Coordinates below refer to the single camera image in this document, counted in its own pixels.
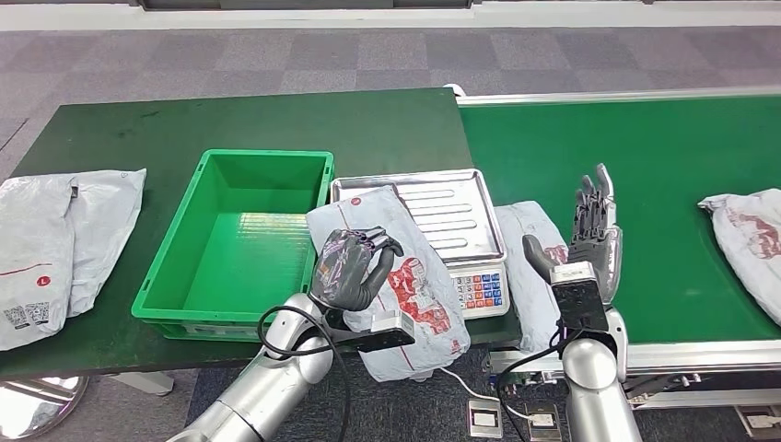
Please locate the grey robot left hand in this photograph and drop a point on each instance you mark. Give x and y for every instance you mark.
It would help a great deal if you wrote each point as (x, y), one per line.
(345, 274)

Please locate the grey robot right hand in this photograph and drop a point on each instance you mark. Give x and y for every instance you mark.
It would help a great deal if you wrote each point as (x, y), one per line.
(604, 256)

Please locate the grey parcel with red print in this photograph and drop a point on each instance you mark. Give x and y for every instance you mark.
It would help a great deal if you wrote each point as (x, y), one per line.
(427, 341)
(525, 293)
(750, 244)

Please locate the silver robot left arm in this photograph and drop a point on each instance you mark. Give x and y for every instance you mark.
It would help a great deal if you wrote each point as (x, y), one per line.
(262, 390)

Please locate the green conveyor belt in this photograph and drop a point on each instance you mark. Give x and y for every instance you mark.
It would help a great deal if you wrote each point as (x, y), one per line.
(671, 152)

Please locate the metal floor socket box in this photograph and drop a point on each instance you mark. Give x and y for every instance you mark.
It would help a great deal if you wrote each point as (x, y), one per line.
(543, 421)
(759, 421)
(485, 419)

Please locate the plain grey parcel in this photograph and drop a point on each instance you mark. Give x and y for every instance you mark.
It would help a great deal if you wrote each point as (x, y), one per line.
(107, 226)

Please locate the grey parcel with QR code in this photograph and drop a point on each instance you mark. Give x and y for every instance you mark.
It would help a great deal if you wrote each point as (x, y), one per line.
(36, 256)

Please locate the green plastic crate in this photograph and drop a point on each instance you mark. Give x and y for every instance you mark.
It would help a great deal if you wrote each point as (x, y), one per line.
(244, 256)

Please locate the white scale with steel tray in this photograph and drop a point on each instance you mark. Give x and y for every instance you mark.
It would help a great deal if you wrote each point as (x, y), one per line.
(451, 207)

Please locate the white table foot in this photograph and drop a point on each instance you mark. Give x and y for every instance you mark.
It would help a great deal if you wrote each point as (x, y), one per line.
(146, 381)

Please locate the round chrome base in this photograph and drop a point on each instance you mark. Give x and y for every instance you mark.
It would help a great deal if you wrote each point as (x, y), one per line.
(36, 405)

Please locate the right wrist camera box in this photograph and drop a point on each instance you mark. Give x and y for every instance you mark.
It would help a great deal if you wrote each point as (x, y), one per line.
(579, 302)

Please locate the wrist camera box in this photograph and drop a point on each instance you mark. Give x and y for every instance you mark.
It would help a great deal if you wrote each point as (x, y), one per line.
(390, 335)
(579, 302)

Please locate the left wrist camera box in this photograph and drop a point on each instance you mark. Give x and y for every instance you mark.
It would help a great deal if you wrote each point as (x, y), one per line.
(390, 335)

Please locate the dark wall base panel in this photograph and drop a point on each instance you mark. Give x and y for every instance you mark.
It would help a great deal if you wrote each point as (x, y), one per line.
(305, 3)

